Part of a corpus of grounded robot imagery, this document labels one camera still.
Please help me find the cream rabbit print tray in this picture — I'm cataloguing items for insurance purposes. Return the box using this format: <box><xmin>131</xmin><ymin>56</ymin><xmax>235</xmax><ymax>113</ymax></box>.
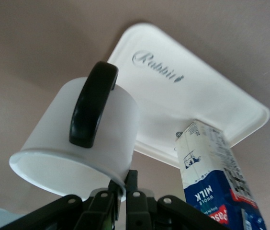
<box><xmin>106</xmin><ymin>21</ymin><xmax>270</xmax><ymax>170</ymax></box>

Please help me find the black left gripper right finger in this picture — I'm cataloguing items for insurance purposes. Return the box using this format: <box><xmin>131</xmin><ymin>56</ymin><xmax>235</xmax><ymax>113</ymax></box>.
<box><xmin>125</xmin><ymin>170</ymin><xmax>229</xmax><ymax>230</ymax></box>

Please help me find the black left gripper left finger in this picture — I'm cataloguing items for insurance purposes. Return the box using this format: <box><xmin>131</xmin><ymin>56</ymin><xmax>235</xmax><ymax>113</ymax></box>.
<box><xmin>0</xmin><ymin>179</ymin><xmax>121</xmax><ymax>230</ymax></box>

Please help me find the white cup black handle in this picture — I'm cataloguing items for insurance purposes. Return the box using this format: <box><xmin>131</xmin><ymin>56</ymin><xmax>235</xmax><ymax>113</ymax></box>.
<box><xmin>8</xmin><ymin>61</ymin><xmax>140</xmax><ymax>202</ymax></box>

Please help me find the blue white milk carton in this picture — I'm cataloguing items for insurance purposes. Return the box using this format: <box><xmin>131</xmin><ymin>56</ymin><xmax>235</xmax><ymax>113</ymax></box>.
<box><xmin>174</xmin><ymin>119</ymin><xmax>269</xmax><ymax>230</ymax></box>

